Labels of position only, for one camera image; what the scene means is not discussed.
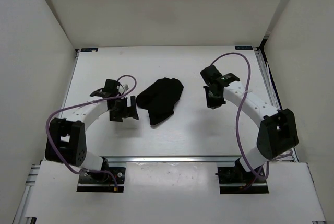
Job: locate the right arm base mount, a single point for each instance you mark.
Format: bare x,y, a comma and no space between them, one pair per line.
232,181

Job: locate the blue corner label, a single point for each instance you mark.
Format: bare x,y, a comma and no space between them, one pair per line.
89,49
243,47

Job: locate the black skirt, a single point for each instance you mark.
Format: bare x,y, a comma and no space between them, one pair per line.
160,98

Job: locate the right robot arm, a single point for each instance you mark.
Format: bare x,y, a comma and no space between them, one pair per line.
277,131

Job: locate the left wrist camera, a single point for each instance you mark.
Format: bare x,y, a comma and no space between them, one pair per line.
111,87

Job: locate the aluminium frame rail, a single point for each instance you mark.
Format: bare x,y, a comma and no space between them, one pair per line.
170,159

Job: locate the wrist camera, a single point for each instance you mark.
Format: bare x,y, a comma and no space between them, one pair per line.
210,74
111,87

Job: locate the left blue corner label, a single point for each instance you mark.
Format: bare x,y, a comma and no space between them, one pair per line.
89,49

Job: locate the white front cover board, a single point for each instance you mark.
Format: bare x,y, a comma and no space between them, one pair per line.
175,193

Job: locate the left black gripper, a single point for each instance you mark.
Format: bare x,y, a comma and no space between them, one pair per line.
127,112

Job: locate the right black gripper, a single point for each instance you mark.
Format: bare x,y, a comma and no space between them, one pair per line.
211,104

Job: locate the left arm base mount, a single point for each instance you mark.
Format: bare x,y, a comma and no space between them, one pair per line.
102,183

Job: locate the right blue corner label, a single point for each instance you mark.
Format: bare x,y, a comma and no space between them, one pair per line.
243,47

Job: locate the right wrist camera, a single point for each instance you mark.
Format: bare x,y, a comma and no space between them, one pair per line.
210,74

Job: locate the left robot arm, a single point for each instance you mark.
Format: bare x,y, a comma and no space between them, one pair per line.
69,134

